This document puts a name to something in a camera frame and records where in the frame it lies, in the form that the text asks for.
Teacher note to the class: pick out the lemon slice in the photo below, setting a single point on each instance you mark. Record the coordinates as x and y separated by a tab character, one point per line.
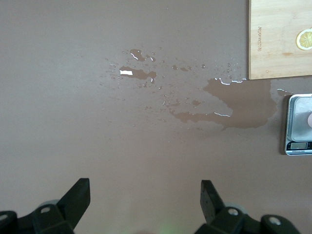
306	40

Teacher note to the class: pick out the brown table cover sheet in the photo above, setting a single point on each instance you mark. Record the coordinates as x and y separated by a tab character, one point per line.
73	97

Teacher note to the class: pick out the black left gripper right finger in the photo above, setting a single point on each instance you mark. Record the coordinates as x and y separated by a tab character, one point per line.
229	220

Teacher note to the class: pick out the wooden cutting board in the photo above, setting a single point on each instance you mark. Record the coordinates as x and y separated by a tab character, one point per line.
273	48

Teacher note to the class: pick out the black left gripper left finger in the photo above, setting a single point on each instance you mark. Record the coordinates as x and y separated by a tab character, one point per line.
48	219

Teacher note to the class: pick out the silver digital kitchen scale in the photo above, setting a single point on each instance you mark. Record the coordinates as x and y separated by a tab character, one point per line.
297	136

